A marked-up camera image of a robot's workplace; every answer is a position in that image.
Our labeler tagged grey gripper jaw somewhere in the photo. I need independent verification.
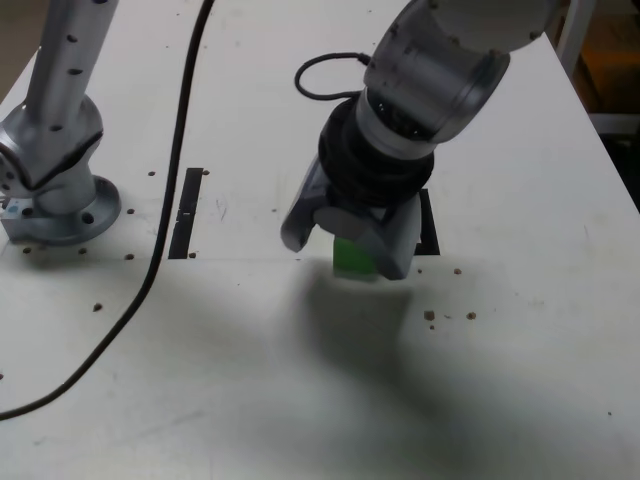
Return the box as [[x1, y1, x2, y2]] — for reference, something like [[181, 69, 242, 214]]
[[279, 154, 332, 251], [312, 193, 422, 282]]

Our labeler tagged thin black camera cable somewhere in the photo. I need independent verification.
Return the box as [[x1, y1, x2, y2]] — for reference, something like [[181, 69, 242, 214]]
[[293, 51, 374, 101]]

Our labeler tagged green cube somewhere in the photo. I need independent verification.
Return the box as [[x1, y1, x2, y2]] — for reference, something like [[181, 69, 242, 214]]
[[332, 237, 379, 282]]

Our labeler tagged thick black cable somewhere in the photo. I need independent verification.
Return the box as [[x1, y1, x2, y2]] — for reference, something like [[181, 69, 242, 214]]
[[0, 0, 214, 420]]

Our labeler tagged brown cardboard box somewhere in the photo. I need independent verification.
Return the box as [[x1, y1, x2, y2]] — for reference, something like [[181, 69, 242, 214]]
[[574, 14, 640, 114]]

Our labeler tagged black tape square outline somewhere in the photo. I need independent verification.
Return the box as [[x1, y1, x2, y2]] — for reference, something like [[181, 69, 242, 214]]
[[418, 188, 441, 256]]

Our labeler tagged black tape strip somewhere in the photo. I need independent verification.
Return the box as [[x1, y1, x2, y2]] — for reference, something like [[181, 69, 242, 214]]
[[168, 167, 205, 260]]

